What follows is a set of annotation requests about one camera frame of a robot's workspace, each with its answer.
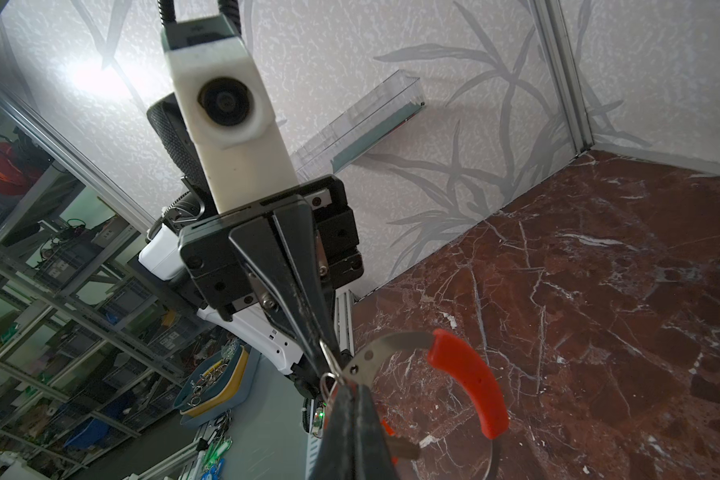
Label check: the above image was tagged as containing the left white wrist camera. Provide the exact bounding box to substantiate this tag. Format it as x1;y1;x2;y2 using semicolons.
162;15;299;213

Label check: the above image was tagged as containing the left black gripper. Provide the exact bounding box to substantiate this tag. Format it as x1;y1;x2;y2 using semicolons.
178;175;364;376

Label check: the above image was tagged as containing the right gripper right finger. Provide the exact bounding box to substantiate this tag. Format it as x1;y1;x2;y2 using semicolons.
355;385;398;480

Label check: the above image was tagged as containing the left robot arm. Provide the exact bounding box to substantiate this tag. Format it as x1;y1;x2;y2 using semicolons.
147;94;364;399

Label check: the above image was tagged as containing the metal keyring with red handle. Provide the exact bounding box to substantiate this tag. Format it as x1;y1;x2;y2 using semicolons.
319;328;511;480

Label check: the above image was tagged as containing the key with red tag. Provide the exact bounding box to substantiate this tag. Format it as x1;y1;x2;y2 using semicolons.
381;419;421;465

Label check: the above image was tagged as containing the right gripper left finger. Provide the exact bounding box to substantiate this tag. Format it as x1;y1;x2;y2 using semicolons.
310;383;357;480

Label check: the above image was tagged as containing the clear plastic wall shelf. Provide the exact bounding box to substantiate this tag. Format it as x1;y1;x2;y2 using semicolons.
291;70;426;183

